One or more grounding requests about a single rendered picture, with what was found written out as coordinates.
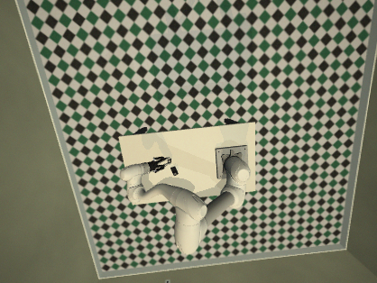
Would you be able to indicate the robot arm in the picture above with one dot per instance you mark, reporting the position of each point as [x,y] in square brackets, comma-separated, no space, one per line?
[193,216]

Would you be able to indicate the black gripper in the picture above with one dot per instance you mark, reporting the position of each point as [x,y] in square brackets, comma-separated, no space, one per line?
[154,164]

